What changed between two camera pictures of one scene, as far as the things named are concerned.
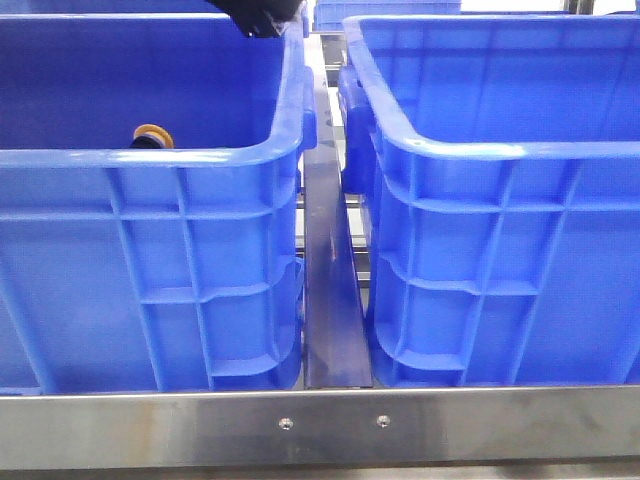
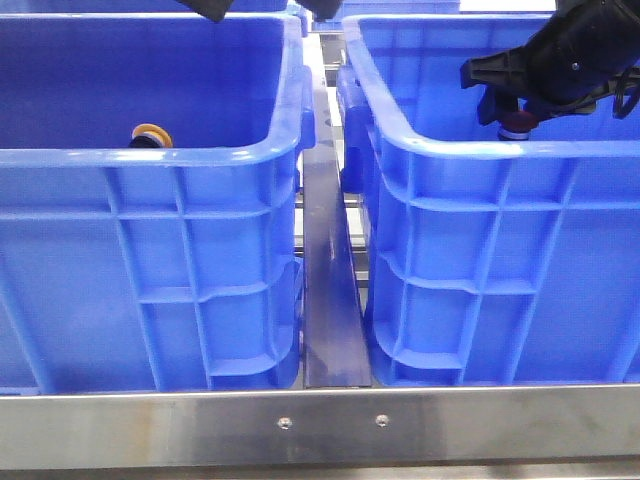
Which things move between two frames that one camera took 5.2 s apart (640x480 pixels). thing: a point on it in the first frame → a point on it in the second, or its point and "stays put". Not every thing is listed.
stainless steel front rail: [319, 427] stays put
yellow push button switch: [152, 136] stays put
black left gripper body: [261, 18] → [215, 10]
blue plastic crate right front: [497, 157] stays put
